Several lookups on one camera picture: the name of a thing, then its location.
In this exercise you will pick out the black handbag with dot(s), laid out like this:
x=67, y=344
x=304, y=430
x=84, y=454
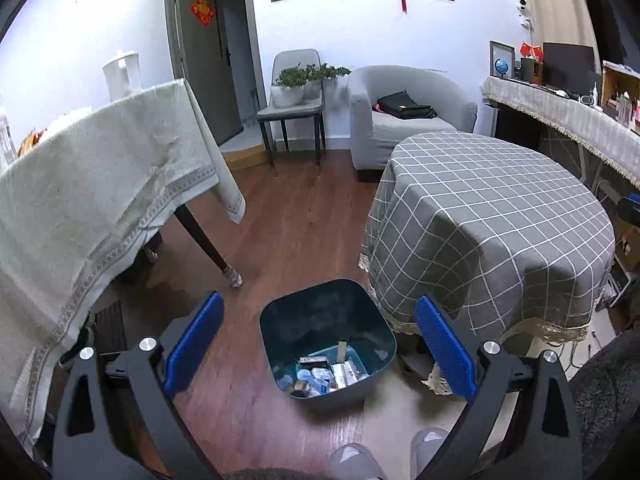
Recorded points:
x=401, y=106

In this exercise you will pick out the framed picture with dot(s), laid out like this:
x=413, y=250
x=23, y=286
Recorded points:
x=499, y=50

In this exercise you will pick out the dark wooden table leg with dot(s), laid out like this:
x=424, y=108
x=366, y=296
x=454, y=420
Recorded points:
x=189, y=223

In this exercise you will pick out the potted plant white pot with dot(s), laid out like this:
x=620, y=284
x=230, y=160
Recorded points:
x=295, y=85

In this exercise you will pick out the white kettle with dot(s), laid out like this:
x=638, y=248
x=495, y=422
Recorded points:
x=122, y=76

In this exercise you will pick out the dark teal trash bin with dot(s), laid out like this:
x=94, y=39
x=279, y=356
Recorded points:
x=306, y=332

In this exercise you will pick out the small blue globe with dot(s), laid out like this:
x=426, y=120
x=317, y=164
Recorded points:
x=501, y=67

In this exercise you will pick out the dark grey door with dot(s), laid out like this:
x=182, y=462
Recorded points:
x=218, y=63

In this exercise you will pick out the white security camera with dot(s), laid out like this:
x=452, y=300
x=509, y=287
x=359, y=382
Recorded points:
x=526, y=22

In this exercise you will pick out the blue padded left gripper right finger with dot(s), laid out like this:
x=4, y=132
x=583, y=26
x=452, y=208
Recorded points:
x=463, y=359

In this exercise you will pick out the grey armchair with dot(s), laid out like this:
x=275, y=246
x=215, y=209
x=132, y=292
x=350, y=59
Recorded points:
x=375, y=133

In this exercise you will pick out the red door fu sticker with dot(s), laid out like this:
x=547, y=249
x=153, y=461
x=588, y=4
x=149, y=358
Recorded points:
x=204, y=11

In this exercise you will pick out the grey dining chair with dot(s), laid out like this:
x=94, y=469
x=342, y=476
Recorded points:
x=309, y=109

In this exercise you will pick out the beige patterned tablecloth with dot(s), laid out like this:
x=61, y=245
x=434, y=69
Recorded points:
x=75, y=211

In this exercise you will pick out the beige fringed sideboard cloth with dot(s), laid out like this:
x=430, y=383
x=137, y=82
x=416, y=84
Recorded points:
x=616, y=145

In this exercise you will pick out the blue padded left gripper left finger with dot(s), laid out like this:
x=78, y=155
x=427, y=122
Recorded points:
x=185, y=342

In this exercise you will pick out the black monitor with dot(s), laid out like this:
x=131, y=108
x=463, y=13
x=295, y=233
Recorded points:
x=568, y=67

